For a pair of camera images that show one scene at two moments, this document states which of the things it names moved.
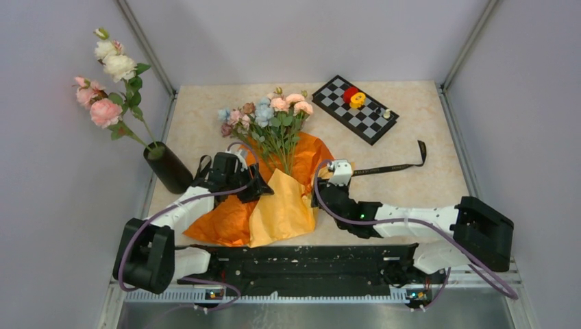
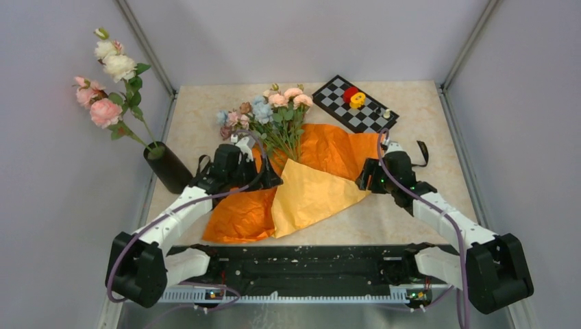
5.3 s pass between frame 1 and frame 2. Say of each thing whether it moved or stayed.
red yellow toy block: stayed
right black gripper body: moved
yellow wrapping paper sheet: moved
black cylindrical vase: stayed
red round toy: stayed
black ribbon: stayed
